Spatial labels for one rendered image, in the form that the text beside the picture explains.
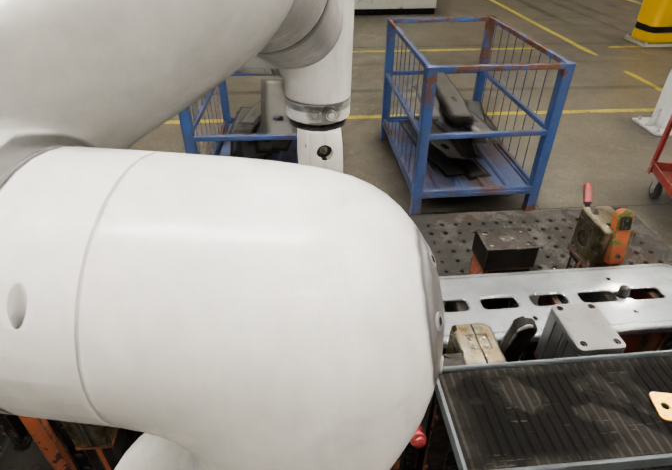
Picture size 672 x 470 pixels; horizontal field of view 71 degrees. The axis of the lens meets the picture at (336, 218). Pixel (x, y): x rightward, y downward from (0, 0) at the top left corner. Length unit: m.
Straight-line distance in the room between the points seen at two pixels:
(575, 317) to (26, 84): 0.80
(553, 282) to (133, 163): 0.99
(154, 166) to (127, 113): 0.05
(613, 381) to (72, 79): 0.67
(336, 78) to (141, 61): 0.40
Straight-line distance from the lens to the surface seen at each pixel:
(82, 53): 0.19
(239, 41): 0.21
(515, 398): 0.65
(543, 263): 1.64
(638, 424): 0.69
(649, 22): 7.94
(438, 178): 3.11
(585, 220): 1.25
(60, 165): 0.18
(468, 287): 1.02
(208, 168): 0.16
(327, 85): 0.57
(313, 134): 0.59
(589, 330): 0.85
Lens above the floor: 1.67
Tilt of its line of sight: 34 degrees down
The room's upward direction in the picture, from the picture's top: straight up
